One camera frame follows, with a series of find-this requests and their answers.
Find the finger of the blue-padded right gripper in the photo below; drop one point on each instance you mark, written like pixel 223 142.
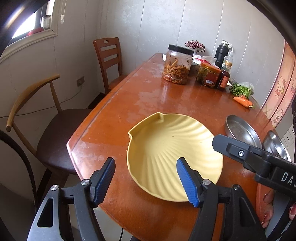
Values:
pixel 251 157

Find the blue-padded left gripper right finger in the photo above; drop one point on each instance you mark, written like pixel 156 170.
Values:
pixel 190 182

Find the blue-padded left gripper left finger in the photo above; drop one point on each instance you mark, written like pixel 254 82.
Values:
pixel 100 182

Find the deep stainless steel bowl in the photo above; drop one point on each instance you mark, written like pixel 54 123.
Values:
pixel 274 145

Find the shallow stainless steel plate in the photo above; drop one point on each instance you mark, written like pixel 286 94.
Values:
pixel 239 129

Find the yellow shell-shaped plate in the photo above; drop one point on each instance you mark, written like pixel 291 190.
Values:
pixel 155 145

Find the right hand with painted nails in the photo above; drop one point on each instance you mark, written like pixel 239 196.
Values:
pixel 268 211

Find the curved-back wooden chair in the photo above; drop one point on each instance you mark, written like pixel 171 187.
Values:
pixel 51 149

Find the middle orange carrot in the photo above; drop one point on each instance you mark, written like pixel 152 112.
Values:
pixel 251 105

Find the orange carrot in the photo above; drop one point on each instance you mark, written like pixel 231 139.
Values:
pixel 242 101
pixel 251 105

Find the front orange carrot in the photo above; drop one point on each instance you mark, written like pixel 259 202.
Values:
pixel 242 101

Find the hello kitty sliding door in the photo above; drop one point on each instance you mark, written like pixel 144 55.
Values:
pixel 283 89

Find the bag of green vegetables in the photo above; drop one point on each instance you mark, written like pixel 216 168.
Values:
pixel 245 89

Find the dark sauce bottle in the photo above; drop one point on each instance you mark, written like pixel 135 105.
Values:
pixel 224 75

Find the orange-lid pickle jar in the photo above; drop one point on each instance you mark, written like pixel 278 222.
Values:
pixel 208 74

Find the clear plastic water bottle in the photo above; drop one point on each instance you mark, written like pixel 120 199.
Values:
pixel 227 59

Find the black-lid jar of snacks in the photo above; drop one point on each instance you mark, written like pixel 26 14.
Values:
pixel 177 64

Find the black thermos flask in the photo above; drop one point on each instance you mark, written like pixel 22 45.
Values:
pixel 221 52

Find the red tissue packet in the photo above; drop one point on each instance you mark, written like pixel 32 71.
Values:
pixel 198 59

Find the dried flower bouquet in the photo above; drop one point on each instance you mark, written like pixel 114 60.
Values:
pixel 196 46

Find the brown slatted wooden chair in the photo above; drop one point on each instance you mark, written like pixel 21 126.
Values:
pixel 108 53

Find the red object on windowsill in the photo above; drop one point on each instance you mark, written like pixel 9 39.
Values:
pixel 34 31

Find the glass jar on windowsill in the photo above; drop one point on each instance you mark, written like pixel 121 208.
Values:
pixel 46 22

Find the low wall outlet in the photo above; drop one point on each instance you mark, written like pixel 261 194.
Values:
pixel 80 81

